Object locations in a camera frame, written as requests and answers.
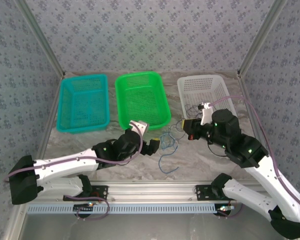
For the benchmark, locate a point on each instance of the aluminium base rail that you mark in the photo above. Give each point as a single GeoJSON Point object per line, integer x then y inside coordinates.
{"type": "Point", "coordinates": [150, 191]}

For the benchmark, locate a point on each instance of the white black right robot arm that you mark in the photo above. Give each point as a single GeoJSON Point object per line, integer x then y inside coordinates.
{"type": "Point", "coordinates": [265, 180]}

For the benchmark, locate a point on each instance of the grey metal bottom panel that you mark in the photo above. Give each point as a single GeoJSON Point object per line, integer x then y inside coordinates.
{"type": "Point", "coordinates": [150, 227]}

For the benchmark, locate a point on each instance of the aluminium frame post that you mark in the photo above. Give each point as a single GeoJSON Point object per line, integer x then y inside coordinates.
{"type": "Point", "coordinates": [42, 37]}
{"type": "Point", "coordinates": [260, 37]}

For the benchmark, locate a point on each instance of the white perforated plastic basket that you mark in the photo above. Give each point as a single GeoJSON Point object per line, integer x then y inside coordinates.
{"type": "Point", "coordinates": [202, 87]}

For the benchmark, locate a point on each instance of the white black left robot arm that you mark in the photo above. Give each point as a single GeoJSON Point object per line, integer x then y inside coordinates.
{"type": "Point", "coordinates": [65, 160]}

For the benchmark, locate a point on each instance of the small black controller board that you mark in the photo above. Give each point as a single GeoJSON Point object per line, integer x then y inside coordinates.
{"type": "Point", "coordinates": [223, 211]}
{"type": "Point", "coordinates": [82, 208]}

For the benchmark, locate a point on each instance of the green perforated plastic basket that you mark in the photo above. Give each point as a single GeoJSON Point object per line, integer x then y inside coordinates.
{"type": "Point", "coordinates": [140, 100]}

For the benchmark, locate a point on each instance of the aluminium table side bar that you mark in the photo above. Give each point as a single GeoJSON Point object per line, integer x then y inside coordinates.
{"type": "Point", "coordinates": [48, 117]}
{"type": "Point", "coordinates": [245, 87]}

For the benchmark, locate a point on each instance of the teal perforated plastic basket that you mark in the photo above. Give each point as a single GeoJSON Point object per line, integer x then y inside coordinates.
{"type": "Point", "coordinates": [82, 105]}

